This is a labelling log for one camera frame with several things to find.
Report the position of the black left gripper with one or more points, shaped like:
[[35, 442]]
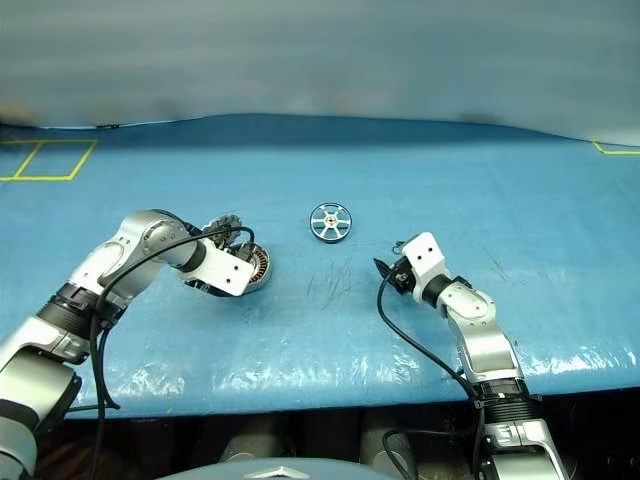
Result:
[[205, 290]]

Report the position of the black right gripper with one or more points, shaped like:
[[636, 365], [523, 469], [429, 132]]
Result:
[[402, 277]]

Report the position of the silver motor housing with lid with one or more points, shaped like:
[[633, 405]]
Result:
[[261, 272]]

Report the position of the silver spoked rotor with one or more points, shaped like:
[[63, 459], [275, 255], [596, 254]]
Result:
[[331, 223]]

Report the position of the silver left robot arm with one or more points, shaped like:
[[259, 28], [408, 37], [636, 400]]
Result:
[[125, 250]]

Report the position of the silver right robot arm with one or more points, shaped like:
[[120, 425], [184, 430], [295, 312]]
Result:
[[480, 340]]

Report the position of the blue plastic table cover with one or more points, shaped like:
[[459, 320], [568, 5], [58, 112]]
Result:
[[320, 165]]

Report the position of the grey rounded shape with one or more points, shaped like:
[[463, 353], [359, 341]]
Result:
[[375, 445], [260, 440]]

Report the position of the grey robot torso with logo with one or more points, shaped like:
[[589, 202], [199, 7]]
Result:
[[280, 470]]

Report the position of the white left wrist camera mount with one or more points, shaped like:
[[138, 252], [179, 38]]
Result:
[[225, 272]]

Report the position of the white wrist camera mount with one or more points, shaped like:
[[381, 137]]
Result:
[[425, 260], [225, 272]]

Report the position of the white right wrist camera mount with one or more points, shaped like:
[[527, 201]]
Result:
[[425, 260]]

